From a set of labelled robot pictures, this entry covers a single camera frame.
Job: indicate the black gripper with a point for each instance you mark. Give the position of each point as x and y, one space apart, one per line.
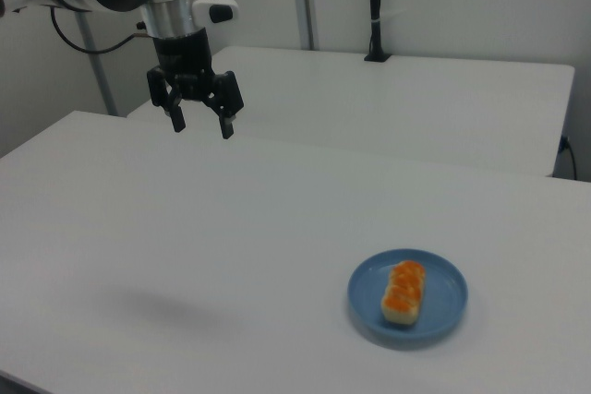
182 55

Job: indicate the orange glazed bread loaf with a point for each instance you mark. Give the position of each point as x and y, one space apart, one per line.
403 292

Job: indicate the blue round plate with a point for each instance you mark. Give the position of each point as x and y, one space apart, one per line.
365 292

